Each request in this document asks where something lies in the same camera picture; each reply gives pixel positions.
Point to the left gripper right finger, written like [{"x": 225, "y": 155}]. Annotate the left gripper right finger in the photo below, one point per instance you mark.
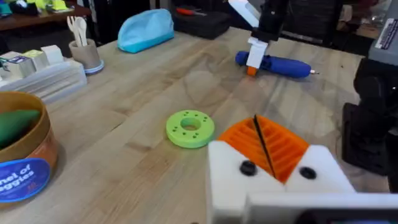
[{"x": 323, "y": 174}]

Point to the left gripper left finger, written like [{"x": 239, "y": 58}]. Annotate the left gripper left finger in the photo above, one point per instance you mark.
[{"x": 228, "y": 174}]

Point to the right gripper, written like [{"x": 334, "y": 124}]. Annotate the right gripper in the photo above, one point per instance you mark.
[{"x": 271, "y": 18}]

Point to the blue electric screwdriver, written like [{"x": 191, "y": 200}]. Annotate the blue electric screwdriver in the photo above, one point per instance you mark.
[{"x": 284, "y": 66}]

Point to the flat wrist plate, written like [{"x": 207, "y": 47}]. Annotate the flat wrist plate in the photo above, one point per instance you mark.
[{"x": 245, "y": 11}]

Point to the green disc with holes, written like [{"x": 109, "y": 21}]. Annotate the green disc with holes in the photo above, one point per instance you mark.
[{"x": 190, "y": 137}]

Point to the black tool case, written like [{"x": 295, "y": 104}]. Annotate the black tool case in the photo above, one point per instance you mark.
[{"x": 202, "y": 25}]

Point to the light blue zip bag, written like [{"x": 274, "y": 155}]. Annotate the light blue zip bag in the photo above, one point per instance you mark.
[{"x": 146, "y": 29}]

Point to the grey cup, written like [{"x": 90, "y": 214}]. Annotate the grey cup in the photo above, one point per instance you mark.
[{"x": 85, "y": 56}]

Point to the pale wooden spoon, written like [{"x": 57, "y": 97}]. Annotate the pale wooden spoon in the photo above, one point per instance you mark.
[{"x": 82, "y": 29}]

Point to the pale wooden fork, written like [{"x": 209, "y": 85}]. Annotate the pale wooden fork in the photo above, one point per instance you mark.
[{"x": 72, "y": 26}]

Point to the brown tub of toy vegetables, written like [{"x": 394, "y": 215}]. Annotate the brown tub of toy vegetables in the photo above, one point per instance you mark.
[{"x": 21, "y": 149}]

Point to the yellow-green heap of items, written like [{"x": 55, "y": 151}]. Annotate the yellow-green heap of items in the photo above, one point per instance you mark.
[{"x": 51, "y": 4}]

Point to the clear box with small boxes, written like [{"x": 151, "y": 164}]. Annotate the clear box with small boxes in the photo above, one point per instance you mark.
[{"x": 40, "y": 77}]

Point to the brown side table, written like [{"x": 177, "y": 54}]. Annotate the brown side table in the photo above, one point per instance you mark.
[{"x": 37, "y": 18}]

